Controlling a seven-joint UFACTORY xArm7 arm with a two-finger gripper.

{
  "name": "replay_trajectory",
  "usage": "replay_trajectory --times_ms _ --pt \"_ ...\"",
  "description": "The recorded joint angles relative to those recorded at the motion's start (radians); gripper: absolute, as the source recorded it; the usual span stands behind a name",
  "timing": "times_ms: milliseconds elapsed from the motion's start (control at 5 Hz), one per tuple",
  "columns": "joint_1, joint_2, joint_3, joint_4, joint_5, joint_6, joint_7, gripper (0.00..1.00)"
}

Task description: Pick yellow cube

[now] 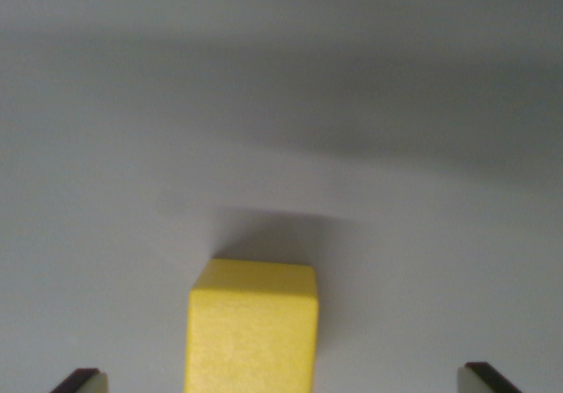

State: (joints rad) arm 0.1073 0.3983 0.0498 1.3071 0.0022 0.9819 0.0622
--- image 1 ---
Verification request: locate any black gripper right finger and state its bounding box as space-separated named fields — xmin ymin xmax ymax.
xmin=457 ymin=361 xmax=523 ymax=393

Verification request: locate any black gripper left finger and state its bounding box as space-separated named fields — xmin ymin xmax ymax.
xmin=48 ymin=368 xmax=108 ymax=393

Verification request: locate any yellow wooden cube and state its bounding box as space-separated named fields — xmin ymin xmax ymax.
xmin=183 ymin=258 xmax=319 ymax=393

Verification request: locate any grey plastic bin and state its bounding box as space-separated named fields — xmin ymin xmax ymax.
xmin=0 ymin=0 xmax=563 ymax=393

